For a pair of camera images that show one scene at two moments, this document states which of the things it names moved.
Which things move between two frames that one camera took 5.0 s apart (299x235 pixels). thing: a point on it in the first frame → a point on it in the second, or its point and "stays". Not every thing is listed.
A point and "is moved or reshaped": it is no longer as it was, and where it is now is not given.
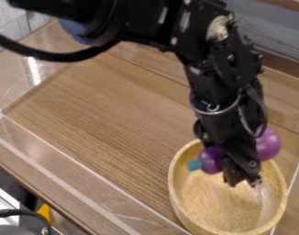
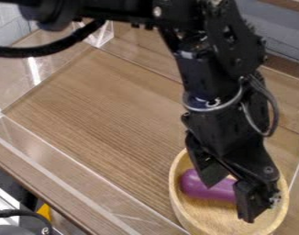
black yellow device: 21,211 stays
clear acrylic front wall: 67,185 stays
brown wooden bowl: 211,207 stays
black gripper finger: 240,165 → 255,198
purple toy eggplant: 212,154 is moved or reshaped
